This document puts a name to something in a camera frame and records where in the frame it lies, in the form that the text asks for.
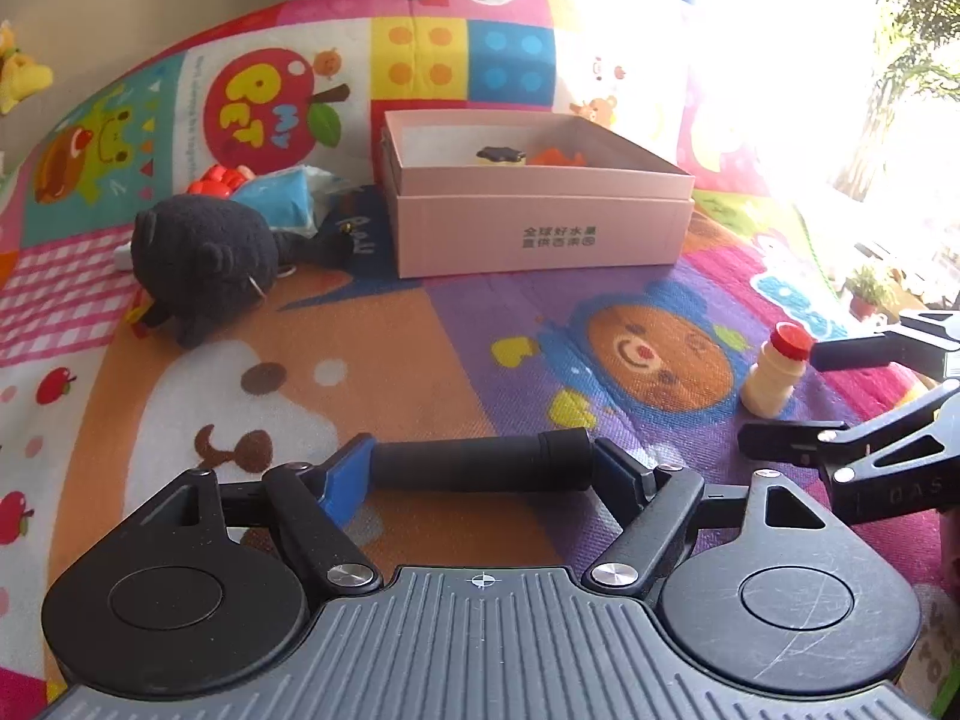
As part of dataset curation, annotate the pink cardboard box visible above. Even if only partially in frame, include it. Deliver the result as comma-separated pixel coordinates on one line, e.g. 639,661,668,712
373,109,696,280

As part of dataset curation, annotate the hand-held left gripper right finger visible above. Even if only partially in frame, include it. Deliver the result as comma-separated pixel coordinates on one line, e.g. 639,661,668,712
589,439,824,595

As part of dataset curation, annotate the pale yellow plush toy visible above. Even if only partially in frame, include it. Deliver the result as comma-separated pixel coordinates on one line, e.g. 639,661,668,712
0,19,55,115

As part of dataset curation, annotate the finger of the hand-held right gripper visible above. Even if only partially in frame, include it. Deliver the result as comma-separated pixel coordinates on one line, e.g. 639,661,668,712
739,382,960,481
814,311,960,383

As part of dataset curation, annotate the red plastic toy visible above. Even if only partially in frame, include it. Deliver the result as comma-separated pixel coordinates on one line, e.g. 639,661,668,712
186,163,250,196

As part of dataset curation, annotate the blue cotton pad packet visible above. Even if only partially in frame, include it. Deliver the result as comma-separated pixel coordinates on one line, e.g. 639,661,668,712
232,165,357,233

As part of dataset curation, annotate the black foam cylinder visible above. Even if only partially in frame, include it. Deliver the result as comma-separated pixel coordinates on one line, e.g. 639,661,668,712
371,426,595,494

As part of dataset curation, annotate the small bottle with red cap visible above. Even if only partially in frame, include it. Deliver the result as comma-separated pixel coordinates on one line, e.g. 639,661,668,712
741,322,812,418

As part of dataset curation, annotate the colourful cartoon play mat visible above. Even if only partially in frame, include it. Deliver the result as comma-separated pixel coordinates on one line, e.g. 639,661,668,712
0,0,960,691

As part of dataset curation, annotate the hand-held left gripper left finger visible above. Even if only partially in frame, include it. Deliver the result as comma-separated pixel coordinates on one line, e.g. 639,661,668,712
150,433,383,597

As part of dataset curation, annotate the black plush toy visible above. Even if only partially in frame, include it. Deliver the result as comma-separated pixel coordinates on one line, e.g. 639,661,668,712
131,193,353,350

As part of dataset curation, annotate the potted plant in red pot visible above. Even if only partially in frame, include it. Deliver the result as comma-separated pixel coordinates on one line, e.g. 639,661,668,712
844,264,901,320

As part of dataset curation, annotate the large green leafy plant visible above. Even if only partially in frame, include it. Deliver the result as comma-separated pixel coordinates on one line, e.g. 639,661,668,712
825,0,960,203

